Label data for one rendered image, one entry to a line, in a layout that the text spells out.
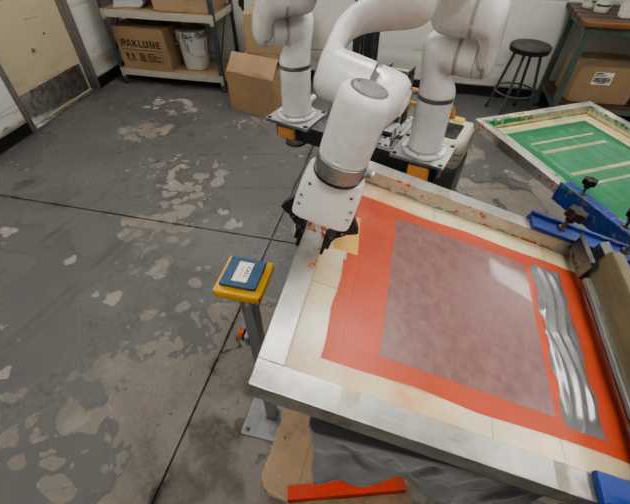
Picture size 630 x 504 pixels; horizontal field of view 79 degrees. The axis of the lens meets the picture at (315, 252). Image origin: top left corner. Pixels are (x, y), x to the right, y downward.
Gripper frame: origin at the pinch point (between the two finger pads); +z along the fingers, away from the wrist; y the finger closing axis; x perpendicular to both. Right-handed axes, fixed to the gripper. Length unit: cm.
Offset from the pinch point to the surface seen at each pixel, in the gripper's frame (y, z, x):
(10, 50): 291, 144, -230
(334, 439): -17.4, 28.0, 22.7
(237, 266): 16.0, 33.4, -13.2
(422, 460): -33.7, 23.4, 22.7
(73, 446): 64, 147, 20
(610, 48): -203, 21, -380
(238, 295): 12.6, 34.5, -5.4
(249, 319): 9, 52, -10
